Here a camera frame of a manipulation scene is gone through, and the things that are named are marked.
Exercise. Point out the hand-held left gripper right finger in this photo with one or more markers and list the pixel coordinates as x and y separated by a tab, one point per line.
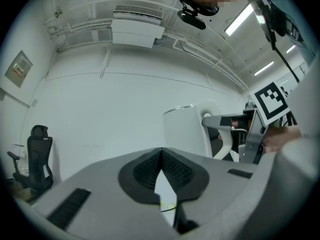
220	184

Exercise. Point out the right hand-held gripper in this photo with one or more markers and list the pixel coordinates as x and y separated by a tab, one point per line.
271	104

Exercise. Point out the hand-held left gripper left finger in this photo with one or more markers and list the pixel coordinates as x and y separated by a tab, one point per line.
105	184

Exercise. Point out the white cylindrical container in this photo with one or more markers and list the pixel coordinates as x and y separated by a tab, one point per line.
182	131

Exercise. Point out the person's right forearm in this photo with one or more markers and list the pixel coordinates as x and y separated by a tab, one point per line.
282	139

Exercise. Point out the white ceiling pipes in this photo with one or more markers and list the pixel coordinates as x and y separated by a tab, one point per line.
217	64

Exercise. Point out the black mesh office chair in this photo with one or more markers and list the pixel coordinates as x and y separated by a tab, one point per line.
38	164

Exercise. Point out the long ceiling light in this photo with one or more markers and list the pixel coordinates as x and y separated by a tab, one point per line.
291	49
264	68
239	20

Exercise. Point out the person's blue shirt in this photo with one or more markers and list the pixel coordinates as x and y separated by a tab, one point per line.
292	14

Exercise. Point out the black head-mounted camera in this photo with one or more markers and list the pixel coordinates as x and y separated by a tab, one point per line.
192	19

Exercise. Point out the white wall socket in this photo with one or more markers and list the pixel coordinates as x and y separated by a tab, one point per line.
34	102

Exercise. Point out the grey wall electrical panel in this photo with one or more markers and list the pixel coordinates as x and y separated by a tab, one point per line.
18	69

